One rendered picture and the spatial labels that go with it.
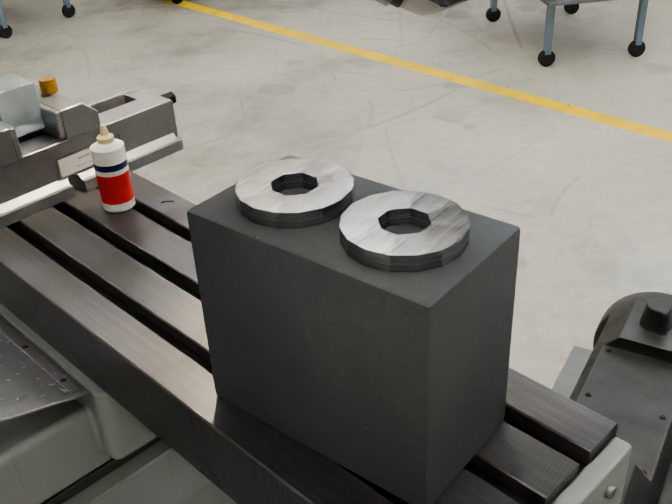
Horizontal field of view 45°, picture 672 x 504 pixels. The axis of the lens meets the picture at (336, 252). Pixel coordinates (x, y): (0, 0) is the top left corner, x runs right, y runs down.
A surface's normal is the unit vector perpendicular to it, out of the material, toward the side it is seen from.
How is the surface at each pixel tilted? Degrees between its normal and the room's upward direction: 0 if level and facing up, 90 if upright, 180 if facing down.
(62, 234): 0
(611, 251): 0
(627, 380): 0
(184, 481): 90
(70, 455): 90
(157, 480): 90
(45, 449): 90
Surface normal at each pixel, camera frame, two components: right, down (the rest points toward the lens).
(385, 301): -0.62, 0.44
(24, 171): 0.74, 0.33
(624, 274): -0.04, -0.85
